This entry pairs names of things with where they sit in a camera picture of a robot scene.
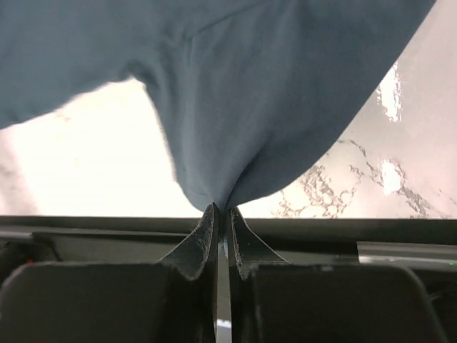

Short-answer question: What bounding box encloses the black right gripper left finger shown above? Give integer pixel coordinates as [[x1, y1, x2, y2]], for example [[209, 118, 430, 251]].
[[1, 205, 219, 342]]

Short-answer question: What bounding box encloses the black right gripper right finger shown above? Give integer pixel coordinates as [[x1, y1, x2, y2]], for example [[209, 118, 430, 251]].
[[228, 209, 447, 342]]

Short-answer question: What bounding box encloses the blue-grey t-shirt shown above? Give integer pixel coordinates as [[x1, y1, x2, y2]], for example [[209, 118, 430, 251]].
[[1, 1, 433, 210]]

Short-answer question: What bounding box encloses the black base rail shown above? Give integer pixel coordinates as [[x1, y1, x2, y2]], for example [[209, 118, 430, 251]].
[[1, 214, 456, 288]]

